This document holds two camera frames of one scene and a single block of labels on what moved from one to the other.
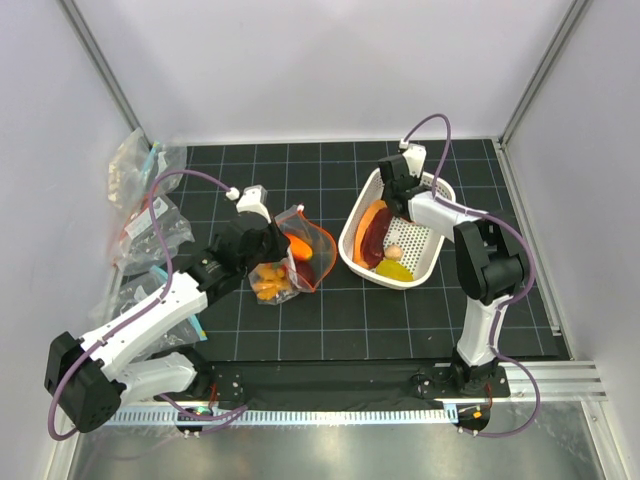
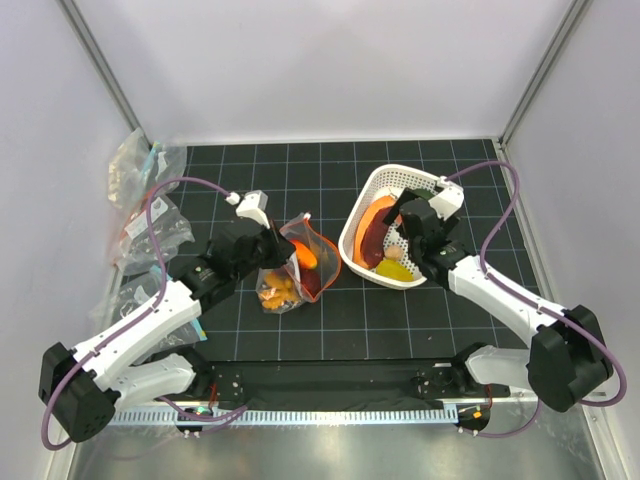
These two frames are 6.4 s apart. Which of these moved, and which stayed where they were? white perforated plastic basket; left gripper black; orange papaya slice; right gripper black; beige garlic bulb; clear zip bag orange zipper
Moved: clear zip bag orange zipper; right gripper black
Stayed: beige garlic bulb; orange papaya slice; white perforated plastic basket; left gripper black
